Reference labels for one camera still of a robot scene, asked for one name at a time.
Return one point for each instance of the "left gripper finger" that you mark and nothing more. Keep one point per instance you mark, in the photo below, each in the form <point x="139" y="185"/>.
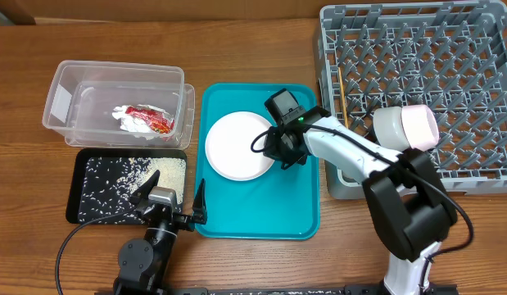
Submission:
<point x="199" y="210"/>
<point x="144" y="190"/>

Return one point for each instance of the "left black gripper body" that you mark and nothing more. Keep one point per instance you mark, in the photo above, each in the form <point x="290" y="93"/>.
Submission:
<point x="181" y="221"/>

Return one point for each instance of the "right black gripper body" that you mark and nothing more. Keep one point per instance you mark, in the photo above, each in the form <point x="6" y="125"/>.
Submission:
<point x="279" y="147"/>

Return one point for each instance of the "pile of rice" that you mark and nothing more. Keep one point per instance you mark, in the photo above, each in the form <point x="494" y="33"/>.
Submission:
<point x="110" y="181"/>

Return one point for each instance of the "pink round plate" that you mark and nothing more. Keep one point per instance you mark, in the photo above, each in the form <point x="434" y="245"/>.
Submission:
<point x="228" y="146"/>

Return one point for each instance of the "wooden chopstick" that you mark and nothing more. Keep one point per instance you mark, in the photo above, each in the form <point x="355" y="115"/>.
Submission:
<point x="343" y="98"/>

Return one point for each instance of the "white tissue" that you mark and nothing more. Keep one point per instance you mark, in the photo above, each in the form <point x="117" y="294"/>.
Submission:
<point x="118" y="114"/>

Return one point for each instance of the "pink small bowl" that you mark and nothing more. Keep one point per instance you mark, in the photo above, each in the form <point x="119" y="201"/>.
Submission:
<point x="420" y="127"/>

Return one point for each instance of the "red snack wrapper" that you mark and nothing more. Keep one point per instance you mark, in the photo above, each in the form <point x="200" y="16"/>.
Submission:
<point x="147" y="119"/>

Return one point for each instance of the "grey bowl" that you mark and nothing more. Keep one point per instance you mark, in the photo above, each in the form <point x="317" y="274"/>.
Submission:
<point x="388" y="128"/>

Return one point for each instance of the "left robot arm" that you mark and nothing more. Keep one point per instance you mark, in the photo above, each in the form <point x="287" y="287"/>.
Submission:
<point x="143" y="261"/>

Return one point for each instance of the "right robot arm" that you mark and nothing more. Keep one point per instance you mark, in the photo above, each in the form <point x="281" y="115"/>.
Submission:
<point x="410" y="210"/>

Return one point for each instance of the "black tray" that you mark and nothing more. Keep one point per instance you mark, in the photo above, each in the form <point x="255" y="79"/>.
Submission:
<point x="84" y="155"/>

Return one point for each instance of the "teal plastic tray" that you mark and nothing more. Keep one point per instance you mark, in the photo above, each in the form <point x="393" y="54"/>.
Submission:
<point x="279" y="204"/>

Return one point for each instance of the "clear plastic bin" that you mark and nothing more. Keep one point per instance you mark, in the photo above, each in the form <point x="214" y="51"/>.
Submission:
<point x="84" y="97"/>

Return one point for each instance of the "grey dish rack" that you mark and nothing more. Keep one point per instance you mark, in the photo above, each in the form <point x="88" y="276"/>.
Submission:
<point x="450" y="56"/>

